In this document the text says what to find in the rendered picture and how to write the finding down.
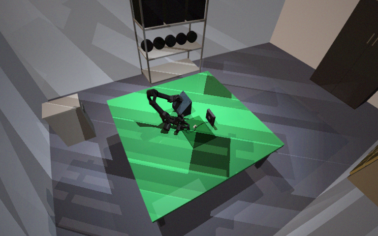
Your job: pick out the black cooling fan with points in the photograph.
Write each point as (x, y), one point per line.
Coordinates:
(210, 117)

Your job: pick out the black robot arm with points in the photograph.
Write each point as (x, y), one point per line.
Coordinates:
(163, 114)

